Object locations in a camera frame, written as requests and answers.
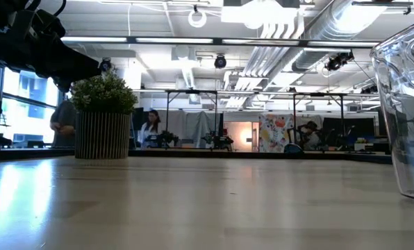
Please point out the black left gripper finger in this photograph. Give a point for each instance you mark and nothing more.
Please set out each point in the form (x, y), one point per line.
(62, 86)
(68, 66)

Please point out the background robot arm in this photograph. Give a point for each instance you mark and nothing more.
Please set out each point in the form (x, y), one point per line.
(163, 139)
(219, 141)

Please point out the clear plastic basket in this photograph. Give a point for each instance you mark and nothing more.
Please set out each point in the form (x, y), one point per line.
(401, 104)

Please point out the person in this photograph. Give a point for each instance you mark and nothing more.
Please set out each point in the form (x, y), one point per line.
(311, 133)
(151, 121)
(66, 118)

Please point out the potted plant in ribbed pot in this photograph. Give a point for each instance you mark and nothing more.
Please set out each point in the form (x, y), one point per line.
(103, 132)

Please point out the grey cloth cover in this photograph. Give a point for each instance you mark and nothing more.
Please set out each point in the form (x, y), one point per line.
(196, 125)

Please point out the floral patterned panel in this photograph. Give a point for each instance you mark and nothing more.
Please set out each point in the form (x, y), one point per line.
(274, 132)

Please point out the black background panel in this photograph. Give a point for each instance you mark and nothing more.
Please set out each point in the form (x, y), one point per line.
(349, 126)

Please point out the black ceiling camera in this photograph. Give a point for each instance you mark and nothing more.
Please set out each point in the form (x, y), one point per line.
(337, 62)
(220, 62)
(105, 65)

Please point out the black background rig frame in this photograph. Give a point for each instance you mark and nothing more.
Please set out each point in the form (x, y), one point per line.
(341, 118)
(167, 118)

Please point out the black overhead frame beam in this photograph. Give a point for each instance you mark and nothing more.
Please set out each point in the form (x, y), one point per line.
(217, 41)

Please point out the black aluminium frame rail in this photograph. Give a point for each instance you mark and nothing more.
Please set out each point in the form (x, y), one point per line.
(228, 154)

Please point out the silver ventilation duct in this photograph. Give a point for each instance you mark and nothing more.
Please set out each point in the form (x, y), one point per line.
(332, 27)

